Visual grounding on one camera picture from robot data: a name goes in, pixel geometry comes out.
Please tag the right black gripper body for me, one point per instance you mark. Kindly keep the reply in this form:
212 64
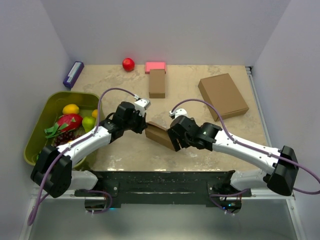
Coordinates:
189 140

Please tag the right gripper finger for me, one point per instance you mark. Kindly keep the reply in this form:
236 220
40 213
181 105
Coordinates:
174 140
183 143

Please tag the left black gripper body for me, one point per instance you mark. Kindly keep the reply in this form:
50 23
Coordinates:
136 122

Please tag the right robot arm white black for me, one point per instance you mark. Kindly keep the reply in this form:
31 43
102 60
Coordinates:
213 138

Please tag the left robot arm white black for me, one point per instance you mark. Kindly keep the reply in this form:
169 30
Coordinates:
54 169

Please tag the small folded cardboard box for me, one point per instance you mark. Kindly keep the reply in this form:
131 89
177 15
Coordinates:
157 84

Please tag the large folded cardboard box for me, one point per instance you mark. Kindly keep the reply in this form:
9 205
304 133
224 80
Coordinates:
222 93

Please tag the purple rectangular box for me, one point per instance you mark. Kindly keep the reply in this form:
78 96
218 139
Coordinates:
73 74

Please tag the small orange fruit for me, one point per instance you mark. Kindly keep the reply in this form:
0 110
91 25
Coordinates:
94 113

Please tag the green pear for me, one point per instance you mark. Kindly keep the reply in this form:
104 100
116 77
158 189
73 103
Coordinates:
88 123

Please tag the olive green plastic bin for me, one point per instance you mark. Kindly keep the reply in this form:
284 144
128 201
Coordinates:
52 110

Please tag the pink sticky note block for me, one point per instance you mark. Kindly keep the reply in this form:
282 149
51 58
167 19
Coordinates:
152 65

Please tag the red apple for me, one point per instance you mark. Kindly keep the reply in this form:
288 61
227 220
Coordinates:
128 64

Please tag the yellow orange mango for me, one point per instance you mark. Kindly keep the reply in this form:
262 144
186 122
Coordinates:
70 109

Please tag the red dragon fruit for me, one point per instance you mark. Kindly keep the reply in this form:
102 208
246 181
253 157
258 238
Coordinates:
65 123

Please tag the dark purple grapes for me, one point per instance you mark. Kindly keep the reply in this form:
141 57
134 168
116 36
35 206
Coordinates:
65 138

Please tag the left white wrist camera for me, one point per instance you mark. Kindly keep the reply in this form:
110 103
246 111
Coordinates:
141 105

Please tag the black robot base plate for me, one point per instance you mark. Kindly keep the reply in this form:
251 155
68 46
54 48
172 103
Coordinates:
208 188

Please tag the aluminium frame rail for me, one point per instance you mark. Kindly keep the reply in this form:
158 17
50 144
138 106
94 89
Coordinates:
262 120

